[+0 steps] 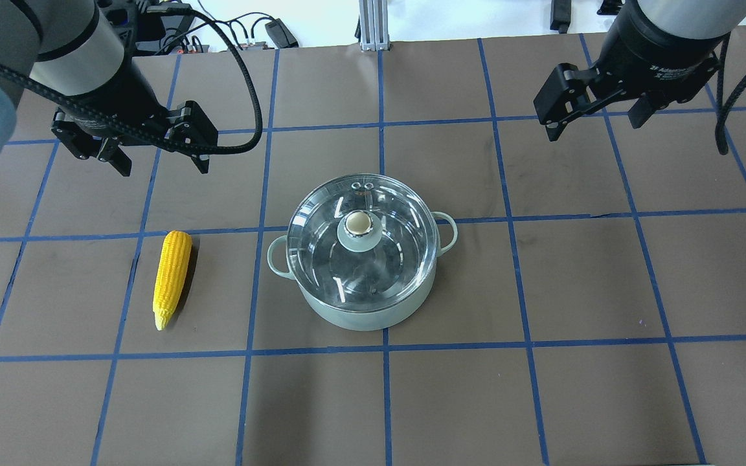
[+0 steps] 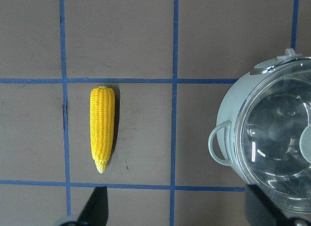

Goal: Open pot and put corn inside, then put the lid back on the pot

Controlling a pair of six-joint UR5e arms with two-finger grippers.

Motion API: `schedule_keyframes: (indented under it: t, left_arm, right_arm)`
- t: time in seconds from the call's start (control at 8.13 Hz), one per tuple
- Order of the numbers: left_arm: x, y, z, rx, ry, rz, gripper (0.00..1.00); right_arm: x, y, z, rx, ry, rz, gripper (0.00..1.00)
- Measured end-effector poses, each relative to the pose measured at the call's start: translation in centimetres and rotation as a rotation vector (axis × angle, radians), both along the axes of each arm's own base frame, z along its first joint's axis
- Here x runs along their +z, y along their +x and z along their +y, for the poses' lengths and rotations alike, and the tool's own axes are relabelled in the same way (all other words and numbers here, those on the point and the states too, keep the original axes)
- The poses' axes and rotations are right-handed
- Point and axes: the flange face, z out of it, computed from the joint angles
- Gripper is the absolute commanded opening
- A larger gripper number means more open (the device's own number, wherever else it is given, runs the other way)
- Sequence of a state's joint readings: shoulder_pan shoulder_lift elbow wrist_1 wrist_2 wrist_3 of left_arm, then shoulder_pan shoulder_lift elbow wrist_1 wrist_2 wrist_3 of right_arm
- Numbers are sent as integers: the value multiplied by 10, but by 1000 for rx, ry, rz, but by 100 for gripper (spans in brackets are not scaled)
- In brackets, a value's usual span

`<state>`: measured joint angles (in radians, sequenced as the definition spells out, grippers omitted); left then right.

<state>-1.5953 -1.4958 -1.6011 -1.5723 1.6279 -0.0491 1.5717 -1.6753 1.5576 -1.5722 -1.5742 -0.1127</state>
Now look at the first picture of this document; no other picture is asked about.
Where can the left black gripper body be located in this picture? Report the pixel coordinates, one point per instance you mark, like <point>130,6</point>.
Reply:
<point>116,88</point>

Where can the pale green steel pot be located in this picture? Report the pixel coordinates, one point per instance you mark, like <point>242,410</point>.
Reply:
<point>363,285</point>

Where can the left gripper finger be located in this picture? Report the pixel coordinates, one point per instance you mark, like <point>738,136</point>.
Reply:
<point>112,154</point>
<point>200,160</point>

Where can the glass pot lid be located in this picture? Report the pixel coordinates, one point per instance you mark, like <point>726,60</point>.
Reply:
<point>361,239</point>

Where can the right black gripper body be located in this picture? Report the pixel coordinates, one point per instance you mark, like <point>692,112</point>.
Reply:
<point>655,57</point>

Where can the black electronics box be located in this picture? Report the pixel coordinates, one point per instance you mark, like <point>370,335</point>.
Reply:
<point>148,28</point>

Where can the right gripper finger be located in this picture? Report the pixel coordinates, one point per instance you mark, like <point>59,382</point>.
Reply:
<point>555,127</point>
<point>643,108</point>

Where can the black power adapter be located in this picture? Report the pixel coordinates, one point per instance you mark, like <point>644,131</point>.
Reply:
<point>279,34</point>

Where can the yellow corn cob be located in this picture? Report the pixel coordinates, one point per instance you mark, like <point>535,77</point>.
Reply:
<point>171,275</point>

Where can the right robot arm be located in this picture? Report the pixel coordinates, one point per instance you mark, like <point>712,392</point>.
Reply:
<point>655,53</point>

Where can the aluminium frame post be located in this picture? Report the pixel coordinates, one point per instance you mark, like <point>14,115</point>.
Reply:
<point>373,26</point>

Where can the brown table mat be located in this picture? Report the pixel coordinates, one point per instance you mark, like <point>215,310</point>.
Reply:
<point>592,312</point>

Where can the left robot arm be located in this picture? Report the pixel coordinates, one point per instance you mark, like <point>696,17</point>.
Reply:
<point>78,55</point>

